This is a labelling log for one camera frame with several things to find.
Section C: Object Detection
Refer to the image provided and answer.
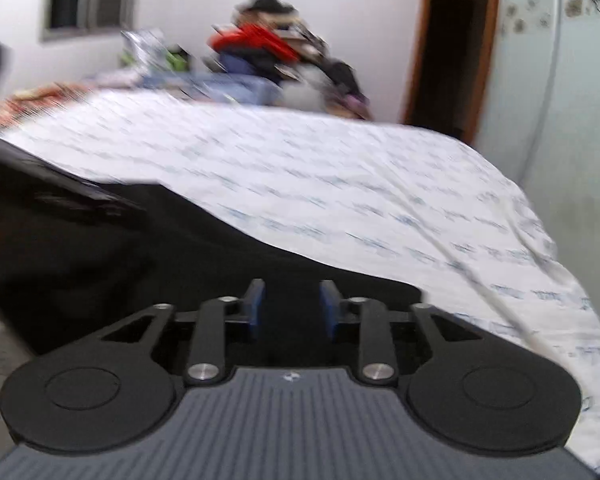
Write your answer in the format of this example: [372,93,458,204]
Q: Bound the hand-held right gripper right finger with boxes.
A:
[319,278,487,387]

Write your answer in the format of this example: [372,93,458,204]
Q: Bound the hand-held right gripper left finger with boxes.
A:
[100,278,267,387]

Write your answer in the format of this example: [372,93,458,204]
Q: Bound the black pants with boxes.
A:
[0,135,425,361]

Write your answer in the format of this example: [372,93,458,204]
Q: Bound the floral striped blanket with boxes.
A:
[0,84,98,135]

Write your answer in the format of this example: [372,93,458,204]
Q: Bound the white script-print bed sheet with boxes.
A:
[0,87,600,475]

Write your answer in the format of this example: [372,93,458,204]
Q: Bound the floral pillow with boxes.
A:
[121,28,167,70]

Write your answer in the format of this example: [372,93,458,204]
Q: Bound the green plastic stool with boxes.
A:
[166,49,190,75]

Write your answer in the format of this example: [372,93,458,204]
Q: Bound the grey plastic bag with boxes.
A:
[280,79,327,112]

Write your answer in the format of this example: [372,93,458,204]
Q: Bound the light blue blanket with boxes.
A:
[142,71,282,107]

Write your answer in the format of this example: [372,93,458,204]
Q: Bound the pile of clothes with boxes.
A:
[206,0,375,122]

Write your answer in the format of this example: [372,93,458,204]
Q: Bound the white wardrobe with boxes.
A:
[474,0,600,313]

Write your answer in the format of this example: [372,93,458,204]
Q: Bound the wooden door frame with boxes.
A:
[401,0,502,145]

